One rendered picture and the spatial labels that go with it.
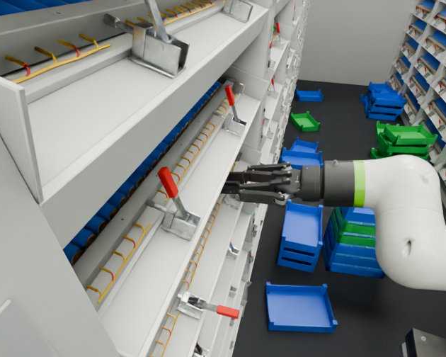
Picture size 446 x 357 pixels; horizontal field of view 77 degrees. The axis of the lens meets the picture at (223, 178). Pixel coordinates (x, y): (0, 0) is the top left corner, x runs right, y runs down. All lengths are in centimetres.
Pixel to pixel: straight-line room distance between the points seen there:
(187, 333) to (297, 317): 108
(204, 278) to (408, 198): 37
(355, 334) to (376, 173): 112
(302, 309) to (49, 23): 150
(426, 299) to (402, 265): 134
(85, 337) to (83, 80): 15
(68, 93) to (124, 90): 3
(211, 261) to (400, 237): 32
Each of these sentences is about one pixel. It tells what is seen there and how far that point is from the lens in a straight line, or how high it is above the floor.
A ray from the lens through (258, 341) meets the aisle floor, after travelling 147.
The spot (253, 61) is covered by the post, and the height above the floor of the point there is 117.
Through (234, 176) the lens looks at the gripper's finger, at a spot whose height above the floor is 97.
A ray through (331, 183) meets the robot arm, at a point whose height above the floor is 103.
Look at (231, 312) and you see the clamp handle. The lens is 49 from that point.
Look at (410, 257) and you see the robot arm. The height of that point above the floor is 100.
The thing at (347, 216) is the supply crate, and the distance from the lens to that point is 143.
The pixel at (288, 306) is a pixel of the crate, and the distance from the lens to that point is 156.
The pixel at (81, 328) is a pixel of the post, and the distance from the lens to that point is 19.
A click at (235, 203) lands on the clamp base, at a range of 66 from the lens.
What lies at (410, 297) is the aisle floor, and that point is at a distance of 182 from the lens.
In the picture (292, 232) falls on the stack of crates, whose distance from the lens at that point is 163.
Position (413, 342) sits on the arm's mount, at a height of 34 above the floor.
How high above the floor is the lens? 135
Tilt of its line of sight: 38 degrees down
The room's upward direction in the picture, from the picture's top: straight up
